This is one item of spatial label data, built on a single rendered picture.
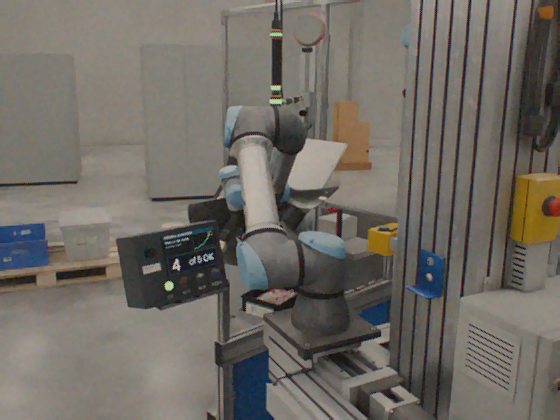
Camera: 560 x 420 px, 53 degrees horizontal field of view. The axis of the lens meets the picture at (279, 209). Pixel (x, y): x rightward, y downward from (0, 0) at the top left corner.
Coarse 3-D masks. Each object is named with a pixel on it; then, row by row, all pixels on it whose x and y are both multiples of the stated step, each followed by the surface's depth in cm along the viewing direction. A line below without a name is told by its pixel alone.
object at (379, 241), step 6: (372, 228) 219; (378, 228) 219; (390, 228) 220; (372, 234) 217; (378, 234) 215; (384, 234) 213; (390, 234) 212; (396, 234) 215; (372, 240) 218; (378, 240) 216; (384, 240) 213; (390, 240) 213; (372, 246) 218; (378, 246) 216; (384, 246) 214; (378, 252) 217; (384, 252) 214; (390, 252) 214
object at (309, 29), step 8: (304, 16) 272; (312, 16) 272; (296, 24) 274; (304, 24) 273; (312, 24) 272; (320, 24) 272; (296, 32) 275; (304, 32) 274; (312, 32) 273; (320, 32) 272; (296, 40) 276; (304, 40) 275; (312, 40) 274; (320, 40) 276
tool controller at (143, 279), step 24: (120, 240) 146; (144, 240) 142; (168, 240) 146; (192, 240) 151; (216, 240) 156; (120, 264) 148; (144, 264) 141; (192, 264) 150; (216, 264) 155; (144, 288) 141; (192, 288) 150; (216, 288) 155
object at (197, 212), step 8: (216, 200) 237; (224, 200) 235; (192, 208) 243; (200, 208) 240; (208, 208) 239; (216, 208) 237; (224, 208) 236; (192, 216) 242; (200, 216) 240; (208, 216) 238; (216, 216) 237; (224, 216) 236; (224, 224) 237
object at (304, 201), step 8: (296, 192) 217; (304, 192) 217; (312, 192) 216; (320, 192) 214; (288, 200) 211; (296, 200) 210; (304, 200) 209; (312, 200) 208; (320, 200) 207; (296, 208) 206; (304, 208) 204; (312, 208) 204
